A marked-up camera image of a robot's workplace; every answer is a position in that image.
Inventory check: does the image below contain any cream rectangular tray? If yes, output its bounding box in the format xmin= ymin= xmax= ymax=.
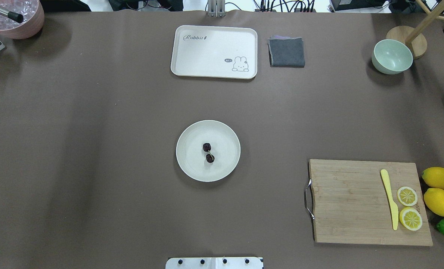
xmin=170 ymin=25 xmax=258 ymax=80

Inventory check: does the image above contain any round cream plate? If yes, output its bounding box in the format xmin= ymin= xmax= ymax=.
xmin=176 ymin=120 xmax=241 ymax=182

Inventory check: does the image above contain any grey folded cloth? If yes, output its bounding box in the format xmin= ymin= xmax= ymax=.
xmin=267 ymin=35 xmax=305 ymax=68

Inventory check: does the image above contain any bamboo cutting board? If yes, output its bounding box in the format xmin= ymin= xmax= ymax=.
xmin=307 ymin=159 xmax=433 ymax=247

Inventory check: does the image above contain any mint green bowl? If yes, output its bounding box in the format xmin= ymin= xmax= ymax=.
xmin=371 ymin=39 xmax=413 ymax=75

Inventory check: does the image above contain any yellow plastic knife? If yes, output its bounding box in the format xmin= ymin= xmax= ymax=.
xmin=379 ymin=169 xmax=399 ymax=231

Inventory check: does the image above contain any lemon slice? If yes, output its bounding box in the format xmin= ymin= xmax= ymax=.
xmin=399 ymin=207 xmax=423 ymax=231
xmin=397 ymin=186 xmax=418 ymax=207

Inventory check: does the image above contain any wooden cup drying stand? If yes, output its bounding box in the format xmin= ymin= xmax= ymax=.
xmin=386 ymin=0 xmax=444 ymax=59

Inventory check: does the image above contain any whole yellow lemon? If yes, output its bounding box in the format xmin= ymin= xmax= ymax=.
xmin=421 ymin=167 xmax=444 ymax=190
xmin=423 ymin=188 xmax=444 ymax=217

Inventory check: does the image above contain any pink mixing bowl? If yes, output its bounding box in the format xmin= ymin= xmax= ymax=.
xmin=0 ymin=0 xmax=45 ymax=40

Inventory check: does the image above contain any steel board handle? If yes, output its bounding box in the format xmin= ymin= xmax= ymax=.
xmin=303 ymin=178 xmax=315 ymax=222

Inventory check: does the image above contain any aluminium frame post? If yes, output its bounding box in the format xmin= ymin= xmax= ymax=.
xmin=207 ymin=0 xmax=226 ymax=18

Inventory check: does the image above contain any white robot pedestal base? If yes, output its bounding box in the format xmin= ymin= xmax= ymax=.
xmin=165 ymin=257 xmax=264 ymax=269

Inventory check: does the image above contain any black whisk handle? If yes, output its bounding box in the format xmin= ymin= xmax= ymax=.
xmin=0 ymin=7 xmax=24 ymax=23

